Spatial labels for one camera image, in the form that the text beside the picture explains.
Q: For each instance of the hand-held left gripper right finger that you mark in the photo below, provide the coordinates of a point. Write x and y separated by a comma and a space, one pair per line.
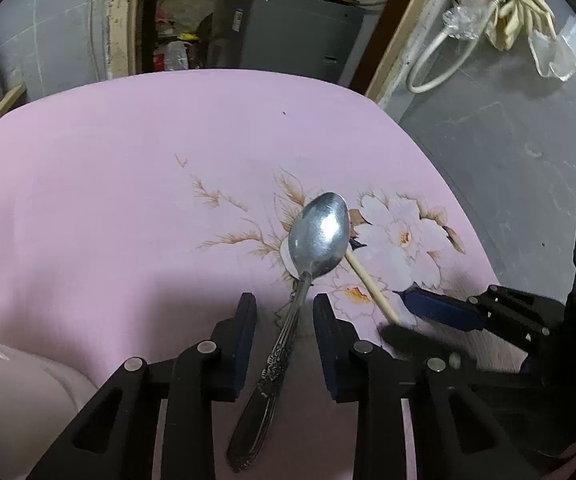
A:
325, 345

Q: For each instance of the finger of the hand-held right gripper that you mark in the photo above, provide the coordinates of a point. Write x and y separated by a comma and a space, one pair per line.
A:
403, 337
440, 307

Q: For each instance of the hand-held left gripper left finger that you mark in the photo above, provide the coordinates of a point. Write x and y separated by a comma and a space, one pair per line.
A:
245, 342

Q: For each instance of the wooden chopstick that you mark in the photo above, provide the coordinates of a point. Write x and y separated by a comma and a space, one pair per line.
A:
373, 287

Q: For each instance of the pink floral tablecloth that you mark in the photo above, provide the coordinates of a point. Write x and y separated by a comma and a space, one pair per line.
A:
118, 185

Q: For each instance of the white cup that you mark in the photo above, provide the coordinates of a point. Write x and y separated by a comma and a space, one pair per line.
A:
13, 400

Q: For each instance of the clear plastic bag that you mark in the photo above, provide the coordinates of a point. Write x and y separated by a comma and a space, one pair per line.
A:
558, 52

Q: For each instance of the clear plastic wrap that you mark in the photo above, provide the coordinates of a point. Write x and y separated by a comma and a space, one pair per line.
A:
460, 20

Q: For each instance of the cream cloth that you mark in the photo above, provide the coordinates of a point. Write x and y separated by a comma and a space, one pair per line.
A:
513, 5

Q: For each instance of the cluttered shelf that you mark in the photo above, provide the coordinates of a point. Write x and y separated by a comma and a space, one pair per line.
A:
175, 35

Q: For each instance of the grey metal cabinet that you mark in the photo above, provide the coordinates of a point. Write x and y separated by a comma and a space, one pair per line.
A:
288, 30

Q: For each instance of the wooden door frame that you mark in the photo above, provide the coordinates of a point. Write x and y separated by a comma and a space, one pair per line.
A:
393, 40

